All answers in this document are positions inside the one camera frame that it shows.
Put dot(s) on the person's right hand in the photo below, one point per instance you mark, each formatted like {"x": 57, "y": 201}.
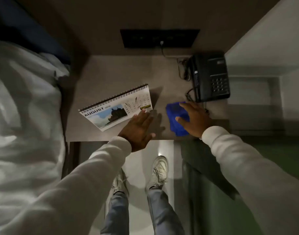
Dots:
{"x": 197, "y": 122}

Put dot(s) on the blue cleaning cloth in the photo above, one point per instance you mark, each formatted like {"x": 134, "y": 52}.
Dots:
{"x": 175, "y": 112}

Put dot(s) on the person's left leg in jeans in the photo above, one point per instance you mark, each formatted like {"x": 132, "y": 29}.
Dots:
{"x": 115, "y": 215}

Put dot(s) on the person's left hand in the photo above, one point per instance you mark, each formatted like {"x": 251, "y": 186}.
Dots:
{"x": 134, "y": 133}

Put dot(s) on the white bed duvet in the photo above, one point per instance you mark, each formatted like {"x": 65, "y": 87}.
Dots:
{"x": 24, "y": 115}

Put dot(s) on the person's right forearm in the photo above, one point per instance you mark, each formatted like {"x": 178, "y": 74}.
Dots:
{"x": 252, "y": 178}

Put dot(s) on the dark blue headboard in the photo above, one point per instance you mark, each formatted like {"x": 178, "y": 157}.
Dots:
{"x": 24, "y": 24}

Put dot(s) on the black wall socket panel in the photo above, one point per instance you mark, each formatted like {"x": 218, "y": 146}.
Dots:
{"x": 159, "y": 37}

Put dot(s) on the person's right leg in jeans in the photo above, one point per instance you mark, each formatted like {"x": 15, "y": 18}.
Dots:
{"x": 164, "y": 212}

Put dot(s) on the black desk telephone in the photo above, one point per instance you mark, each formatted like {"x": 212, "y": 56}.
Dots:
{"x": 210, "y": 77}

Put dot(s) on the white wall ledge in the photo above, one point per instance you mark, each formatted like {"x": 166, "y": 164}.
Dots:
{"x": 259, "y": 70}

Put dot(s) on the person's right white sneaker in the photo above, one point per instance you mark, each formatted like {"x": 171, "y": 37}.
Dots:
{"x": 158, "y": 172}

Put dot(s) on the person's leg in jeans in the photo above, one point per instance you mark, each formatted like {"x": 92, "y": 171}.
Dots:
{"x": 115, "y": 215}
{"x": 164, "y": 212}

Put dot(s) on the spiral-bound desk calendar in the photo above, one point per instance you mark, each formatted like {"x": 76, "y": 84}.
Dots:
{"x": 115, "y": 108}

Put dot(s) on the person's right thumb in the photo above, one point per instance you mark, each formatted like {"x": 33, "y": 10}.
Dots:
{"x": 181, "y": 120}

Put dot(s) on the person's left thumb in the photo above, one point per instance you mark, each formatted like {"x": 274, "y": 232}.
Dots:
{"x": 150, "y": 138}

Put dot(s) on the person's white sneaker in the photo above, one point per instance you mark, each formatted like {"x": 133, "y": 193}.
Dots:
{"x": 120, "y": 183}
{"x": 158, "y": 172}

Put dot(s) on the person's left white sneaker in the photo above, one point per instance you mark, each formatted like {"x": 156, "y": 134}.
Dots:
{"x": 120, "y": 183}

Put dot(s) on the person's left forearm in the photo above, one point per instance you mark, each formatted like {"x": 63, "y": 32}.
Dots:
{"x": 73, "y": 188}

